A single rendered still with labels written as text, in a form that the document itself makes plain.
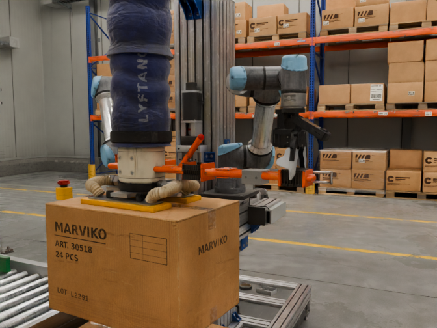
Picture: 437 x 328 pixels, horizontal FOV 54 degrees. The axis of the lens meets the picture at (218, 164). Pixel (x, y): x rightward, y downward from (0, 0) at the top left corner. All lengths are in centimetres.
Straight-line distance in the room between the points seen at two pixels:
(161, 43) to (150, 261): 74
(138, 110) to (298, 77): 56
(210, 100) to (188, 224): 102
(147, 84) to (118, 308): 76
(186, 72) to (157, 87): 79
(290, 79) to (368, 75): 861
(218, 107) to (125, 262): 107
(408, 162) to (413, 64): 184
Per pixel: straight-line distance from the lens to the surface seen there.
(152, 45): 154
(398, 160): 899
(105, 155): 220
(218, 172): 140
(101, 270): 156
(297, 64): 129
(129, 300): 151
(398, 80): 853
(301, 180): 128
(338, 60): 1000
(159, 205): 145
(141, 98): 152
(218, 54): 227
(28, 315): 214
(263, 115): 185
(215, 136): 223
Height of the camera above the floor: 136
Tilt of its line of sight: 5 degrees down
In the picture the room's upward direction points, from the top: straight up
